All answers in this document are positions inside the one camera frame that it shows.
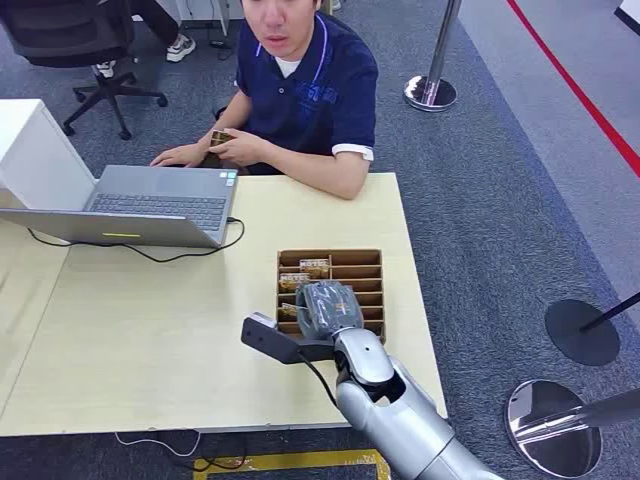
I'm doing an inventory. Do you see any person's right hand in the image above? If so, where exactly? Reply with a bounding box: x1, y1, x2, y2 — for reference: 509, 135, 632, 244
149, 140, 209, 169

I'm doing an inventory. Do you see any person's left hand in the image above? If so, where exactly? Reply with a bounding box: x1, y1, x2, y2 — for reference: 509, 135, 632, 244
220, 127, 269, 168

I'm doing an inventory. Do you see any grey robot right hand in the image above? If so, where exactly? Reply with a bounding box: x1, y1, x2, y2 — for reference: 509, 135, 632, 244
295, 280, 365, 341

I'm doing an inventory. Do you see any brown cardboard card holder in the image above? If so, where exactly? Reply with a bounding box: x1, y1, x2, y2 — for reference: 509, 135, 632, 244
276, 248, 386, 344

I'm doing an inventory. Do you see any person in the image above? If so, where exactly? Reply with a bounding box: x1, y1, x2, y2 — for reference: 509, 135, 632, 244
92, 0, 197, 80
149, 0, 380, 201

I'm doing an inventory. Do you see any grey laptop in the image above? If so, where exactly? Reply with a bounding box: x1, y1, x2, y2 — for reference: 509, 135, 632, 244
0, 164, 239, 250

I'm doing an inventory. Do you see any black office chair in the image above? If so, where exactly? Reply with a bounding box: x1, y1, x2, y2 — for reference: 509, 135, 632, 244
0, 0, 169, 142

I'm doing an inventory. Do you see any white box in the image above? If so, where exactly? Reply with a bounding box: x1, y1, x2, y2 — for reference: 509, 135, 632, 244
0, 99, 99, 212

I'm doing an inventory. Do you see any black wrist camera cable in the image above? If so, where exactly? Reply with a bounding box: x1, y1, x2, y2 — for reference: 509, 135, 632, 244
297, 352, 342, 410

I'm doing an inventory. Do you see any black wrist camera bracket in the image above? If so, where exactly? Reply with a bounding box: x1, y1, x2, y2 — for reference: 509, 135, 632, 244
241, 312, 336, 366

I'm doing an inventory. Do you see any black laptop power cable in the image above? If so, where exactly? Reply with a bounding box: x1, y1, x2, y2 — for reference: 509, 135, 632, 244
27, 216, 246, 265

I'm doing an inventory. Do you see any black floor cable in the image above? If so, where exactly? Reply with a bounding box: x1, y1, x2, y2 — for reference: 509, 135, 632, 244
192, 433, 248, 474

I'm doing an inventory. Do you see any chrome stanchion post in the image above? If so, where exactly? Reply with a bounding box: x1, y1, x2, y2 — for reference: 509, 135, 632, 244
504, 378, 640, 480
402, 0, 464, 113

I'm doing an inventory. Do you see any white cable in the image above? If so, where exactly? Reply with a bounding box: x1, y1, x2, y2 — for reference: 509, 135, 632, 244
114, 431, 202, 460

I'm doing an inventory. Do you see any black stanchion post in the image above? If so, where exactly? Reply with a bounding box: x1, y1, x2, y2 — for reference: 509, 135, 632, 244
543, 290, 640, 368

